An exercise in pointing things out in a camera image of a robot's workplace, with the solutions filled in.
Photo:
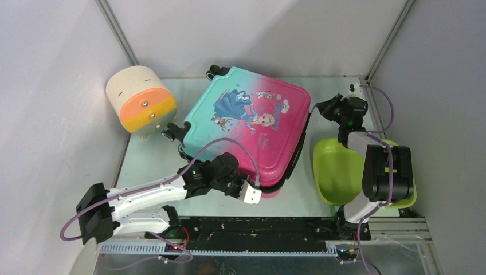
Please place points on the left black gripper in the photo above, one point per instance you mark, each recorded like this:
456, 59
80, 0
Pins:
240, 178

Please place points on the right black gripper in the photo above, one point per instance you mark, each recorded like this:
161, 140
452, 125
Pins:
326, 107

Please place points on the pink teal cartoon suitcase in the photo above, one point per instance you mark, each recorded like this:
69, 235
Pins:
260, 120

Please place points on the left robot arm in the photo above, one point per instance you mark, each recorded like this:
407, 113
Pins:
104, 213

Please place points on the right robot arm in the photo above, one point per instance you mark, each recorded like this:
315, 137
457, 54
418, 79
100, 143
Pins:
387, 174

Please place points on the lime green plastic tray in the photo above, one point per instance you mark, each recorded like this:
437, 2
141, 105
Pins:
338, 172

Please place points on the cream orange cylindrical container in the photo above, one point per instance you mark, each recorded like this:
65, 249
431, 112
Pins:
143, 104

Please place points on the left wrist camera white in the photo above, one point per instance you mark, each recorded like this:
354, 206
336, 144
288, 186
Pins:
250, 194

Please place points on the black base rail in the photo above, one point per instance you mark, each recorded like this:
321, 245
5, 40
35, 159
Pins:
263, 234

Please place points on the grey cable duct strip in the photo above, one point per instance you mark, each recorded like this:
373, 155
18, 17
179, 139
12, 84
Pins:
158, 248

